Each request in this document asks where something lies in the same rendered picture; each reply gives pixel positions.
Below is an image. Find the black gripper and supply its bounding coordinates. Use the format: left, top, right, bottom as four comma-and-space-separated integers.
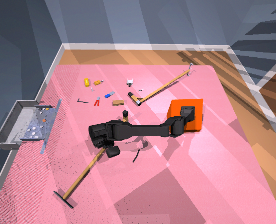
103, 140, 120, 159

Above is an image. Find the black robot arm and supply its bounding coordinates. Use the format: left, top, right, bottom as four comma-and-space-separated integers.
88, 106, 195, 149

